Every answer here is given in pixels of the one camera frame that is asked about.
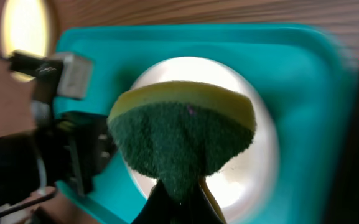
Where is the yellow plate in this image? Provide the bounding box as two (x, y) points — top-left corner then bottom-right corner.
(0, 0), (51, 83)

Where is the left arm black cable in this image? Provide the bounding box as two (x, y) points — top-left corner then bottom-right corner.
(0, 189), (58, 220)

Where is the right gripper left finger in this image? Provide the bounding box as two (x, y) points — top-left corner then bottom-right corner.
(131, 180), (175, 224)

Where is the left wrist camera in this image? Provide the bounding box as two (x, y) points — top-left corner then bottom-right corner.
(9, 51), (93, 104)

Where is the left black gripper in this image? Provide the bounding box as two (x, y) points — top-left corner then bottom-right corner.
(34, 111), (116, 196)

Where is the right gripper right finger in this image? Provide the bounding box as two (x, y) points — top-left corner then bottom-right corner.
(182, 184), (223, 224)

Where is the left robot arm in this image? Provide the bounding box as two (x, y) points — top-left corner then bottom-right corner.
(0, 111), (115, 218)

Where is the green and yellow sponge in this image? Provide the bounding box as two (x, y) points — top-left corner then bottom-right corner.
(107, 81), (256, 202)

